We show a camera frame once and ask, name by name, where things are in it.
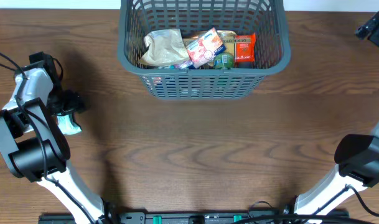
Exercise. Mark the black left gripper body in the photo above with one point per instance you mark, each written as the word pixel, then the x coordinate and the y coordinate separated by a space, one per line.
pixel 62 99

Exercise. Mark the small teal packet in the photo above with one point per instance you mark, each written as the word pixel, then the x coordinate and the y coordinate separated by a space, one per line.
pixel 67 125

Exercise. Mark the orange San Remo spaghetti pack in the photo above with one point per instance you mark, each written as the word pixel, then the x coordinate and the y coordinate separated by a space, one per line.
pixel 245 48

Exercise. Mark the beige paper pouch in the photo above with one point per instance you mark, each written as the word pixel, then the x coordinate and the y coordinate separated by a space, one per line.
pixel 164 47

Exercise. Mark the green capped small bottle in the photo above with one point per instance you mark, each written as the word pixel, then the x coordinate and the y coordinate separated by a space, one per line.
pixel 223 61

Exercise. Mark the Kleenex pocket tissue multipack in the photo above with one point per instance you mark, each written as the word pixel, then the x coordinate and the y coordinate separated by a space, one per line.
pixel 202 49

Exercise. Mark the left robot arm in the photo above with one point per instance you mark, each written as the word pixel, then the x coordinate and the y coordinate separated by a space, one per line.
pixel 33 126

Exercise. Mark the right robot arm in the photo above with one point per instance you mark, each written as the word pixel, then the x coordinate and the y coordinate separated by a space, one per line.
pixel 356 169

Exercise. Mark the grey plastic lattice basket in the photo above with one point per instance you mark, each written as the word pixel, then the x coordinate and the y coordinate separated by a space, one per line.
pixel 266 19

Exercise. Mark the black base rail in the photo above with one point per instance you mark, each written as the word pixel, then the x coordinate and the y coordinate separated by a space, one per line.
pixel 183 218

